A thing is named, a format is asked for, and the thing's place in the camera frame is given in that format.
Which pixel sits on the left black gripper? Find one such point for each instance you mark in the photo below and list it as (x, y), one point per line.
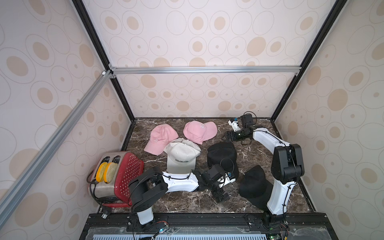
(217, 195)

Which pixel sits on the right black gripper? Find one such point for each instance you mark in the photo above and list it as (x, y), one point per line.
(233, 135)

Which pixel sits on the black cap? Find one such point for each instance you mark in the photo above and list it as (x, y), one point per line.
(225, 155)
(256, 188)

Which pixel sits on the pink baseball cap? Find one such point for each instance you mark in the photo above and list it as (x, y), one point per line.
(160, 137)
(198, 132)

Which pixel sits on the black cap front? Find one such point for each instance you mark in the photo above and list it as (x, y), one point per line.
(256, 188)

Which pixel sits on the white cap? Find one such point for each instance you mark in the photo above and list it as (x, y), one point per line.
(181, 156)

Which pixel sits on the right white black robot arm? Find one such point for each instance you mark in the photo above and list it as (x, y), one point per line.
(287, 167)

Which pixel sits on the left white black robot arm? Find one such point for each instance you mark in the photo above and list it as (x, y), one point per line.
(146, 189)

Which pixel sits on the small circuit board with led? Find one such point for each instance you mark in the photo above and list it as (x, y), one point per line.
(162, 227)

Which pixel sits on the red silver toaster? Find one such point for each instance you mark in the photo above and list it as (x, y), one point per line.
(116, 194)

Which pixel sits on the right yellow toast slice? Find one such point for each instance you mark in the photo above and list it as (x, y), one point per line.
(109, 172)

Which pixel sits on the yellow toast slice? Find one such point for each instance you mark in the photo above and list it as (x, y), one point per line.
(109, 172)
(100, 172)

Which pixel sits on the left yellow toast slice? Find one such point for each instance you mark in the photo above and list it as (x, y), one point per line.
(100, 172)

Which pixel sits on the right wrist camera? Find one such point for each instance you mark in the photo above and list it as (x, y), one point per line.
(234, 123)

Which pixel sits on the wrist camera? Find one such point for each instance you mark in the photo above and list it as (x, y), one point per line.
(234, 123)
(230, 178)

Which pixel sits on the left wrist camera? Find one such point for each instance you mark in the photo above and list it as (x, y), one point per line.
(230, 178)

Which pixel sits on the horizontal aluminium rail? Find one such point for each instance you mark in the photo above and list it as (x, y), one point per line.
(114, 71)

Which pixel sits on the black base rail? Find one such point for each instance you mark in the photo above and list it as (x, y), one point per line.
(312, 226)

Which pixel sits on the black right frame post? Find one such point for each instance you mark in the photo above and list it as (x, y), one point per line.
(318, 41)

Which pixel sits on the black frame post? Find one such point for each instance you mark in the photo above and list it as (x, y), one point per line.
(91, 31)
(318, 41)

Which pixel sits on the black left frame post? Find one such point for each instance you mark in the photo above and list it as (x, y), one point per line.
(91, 31)

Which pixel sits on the left diagonal aluminium rail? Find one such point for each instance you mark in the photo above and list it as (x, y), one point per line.
(23, 184)

